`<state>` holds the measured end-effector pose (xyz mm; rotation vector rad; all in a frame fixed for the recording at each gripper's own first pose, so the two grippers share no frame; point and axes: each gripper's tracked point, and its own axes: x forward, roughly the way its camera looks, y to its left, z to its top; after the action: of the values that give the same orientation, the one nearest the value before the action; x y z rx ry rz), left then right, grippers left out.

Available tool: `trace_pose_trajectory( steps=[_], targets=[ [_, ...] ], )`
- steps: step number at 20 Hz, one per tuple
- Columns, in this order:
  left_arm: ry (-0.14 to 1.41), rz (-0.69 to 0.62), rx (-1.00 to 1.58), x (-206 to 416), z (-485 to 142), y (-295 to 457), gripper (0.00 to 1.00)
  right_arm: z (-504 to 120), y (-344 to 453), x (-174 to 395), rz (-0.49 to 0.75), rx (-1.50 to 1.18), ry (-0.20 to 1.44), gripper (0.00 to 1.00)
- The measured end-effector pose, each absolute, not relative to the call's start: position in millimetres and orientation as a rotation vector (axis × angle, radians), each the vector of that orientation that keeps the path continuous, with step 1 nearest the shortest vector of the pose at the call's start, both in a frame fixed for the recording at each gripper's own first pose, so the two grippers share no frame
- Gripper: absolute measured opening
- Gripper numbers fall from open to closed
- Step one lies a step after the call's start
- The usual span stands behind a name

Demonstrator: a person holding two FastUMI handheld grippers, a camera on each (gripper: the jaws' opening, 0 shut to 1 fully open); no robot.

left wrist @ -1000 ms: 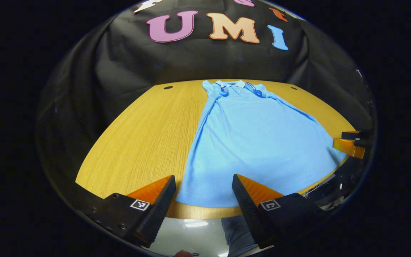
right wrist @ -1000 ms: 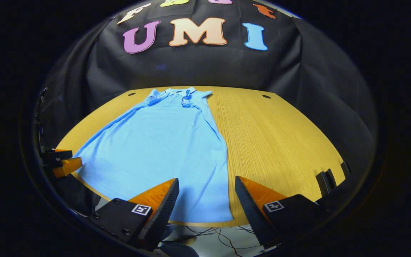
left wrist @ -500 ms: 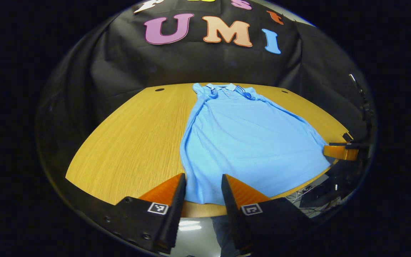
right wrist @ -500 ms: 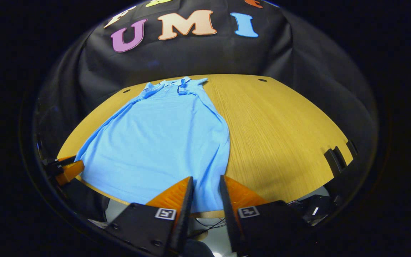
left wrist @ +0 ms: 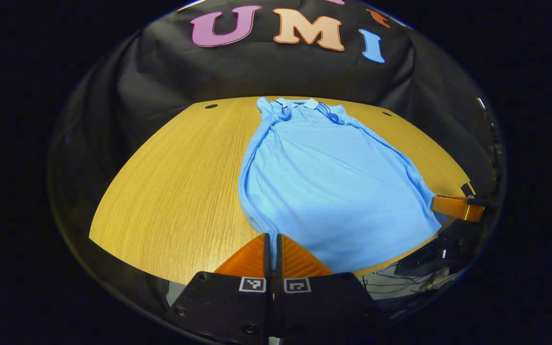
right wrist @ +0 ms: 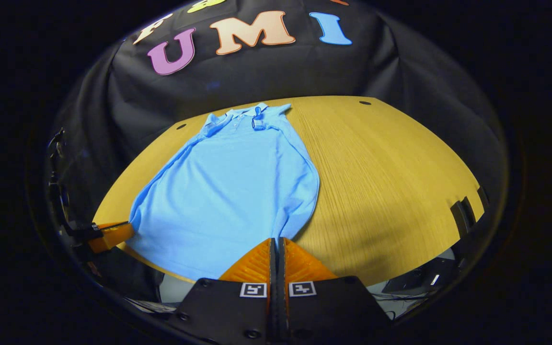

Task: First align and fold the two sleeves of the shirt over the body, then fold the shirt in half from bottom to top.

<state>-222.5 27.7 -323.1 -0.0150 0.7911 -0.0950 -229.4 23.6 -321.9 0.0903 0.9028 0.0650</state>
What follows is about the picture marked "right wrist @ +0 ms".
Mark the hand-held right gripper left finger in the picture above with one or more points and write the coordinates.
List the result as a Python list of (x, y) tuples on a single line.
[(228, 306)]

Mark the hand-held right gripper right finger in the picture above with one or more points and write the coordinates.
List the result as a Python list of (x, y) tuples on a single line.
[(333, 306)]

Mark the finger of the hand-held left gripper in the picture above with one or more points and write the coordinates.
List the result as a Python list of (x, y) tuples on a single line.
[(113, 235)]

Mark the light blue T-shirt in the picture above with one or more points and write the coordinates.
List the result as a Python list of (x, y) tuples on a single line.
[(228, 191)]

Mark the black device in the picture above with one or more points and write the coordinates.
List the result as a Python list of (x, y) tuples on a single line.
[(419, 278)]

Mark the black backdrop cloth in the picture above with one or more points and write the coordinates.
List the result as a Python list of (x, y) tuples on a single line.
[(257, 76)]

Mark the black table bracket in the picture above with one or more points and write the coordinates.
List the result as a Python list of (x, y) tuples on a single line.
[(462, 218)]

